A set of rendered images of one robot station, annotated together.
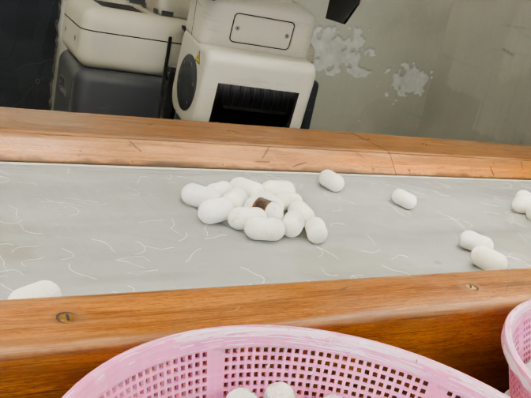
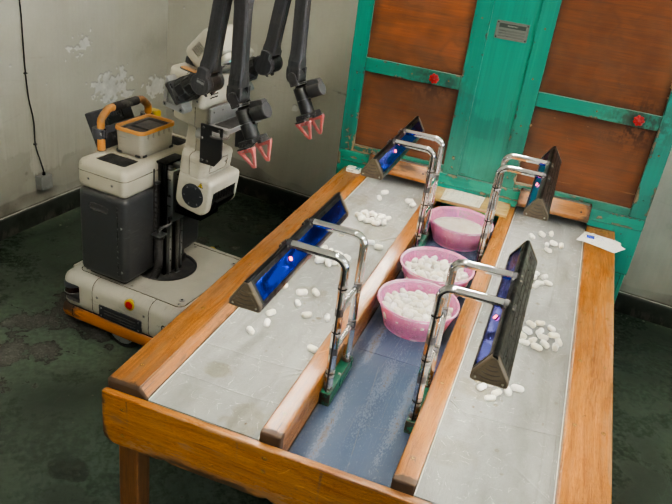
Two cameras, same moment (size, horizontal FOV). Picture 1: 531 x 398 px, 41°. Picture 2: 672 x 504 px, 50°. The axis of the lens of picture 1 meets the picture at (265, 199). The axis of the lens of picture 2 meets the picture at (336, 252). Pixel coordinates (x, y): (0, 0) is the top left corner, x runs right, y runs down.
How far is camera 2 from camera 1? 205 cm
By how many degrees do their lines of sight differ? 38
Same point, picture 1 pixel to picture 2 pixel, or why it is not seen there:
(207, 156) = not seen: hidden behind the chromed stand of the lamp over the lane
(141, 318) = (369, 292)
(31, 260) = (328, 292)
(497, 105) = not seen: hidden behind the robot
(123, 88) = (140, 201)
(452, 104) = not seen: hidden behind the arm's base
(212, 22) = (204, 170)
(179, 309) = (369, 288)
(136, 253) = (334, 281)
